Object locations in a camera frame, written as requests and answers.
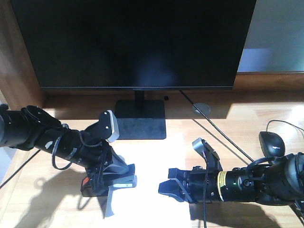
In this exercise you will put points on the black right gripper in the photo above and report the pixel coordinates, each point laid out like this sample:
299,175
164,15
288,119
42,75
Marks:
194,185

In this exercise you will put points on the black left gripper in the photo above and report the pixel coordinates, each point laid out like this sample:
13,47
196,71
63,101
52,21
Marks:
102,163

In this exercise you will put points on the black stapler with orange button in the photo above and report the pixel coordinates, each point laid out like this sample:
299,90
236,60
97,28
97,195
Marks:
124,182

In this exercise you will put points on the white paper sheets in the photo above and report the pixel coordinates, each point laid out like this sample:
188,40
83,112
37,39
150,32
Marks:
142,206

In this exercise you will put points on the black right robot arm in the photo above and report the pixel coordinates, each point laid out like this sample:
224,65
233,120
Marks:
273,181

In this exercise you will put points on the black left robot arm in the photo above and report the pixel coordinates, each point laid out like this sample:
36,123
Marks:
31,127

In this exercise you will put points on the black object on desk edge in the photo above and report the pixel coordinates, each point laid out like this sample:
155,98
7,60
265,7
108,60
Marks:
272,144

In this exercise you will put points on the black computer monitor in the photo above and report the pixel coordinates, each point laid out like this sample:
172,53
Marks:
139,45

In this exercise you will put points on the wooden shelf unit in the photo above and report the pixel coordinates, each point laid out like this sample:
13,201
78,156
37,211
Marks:
18,83

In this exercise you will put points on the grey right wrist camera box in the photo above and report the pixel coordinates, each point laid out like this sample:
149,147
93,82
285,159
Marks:
208,154

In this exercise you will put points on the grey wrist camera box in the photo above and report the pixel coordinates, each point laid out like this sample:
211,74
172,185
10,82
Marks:
208,154
107,126

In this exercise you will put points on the grey desk cable grommet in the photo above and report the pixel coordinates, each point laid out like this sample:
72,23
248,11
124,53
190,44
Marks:
204,108

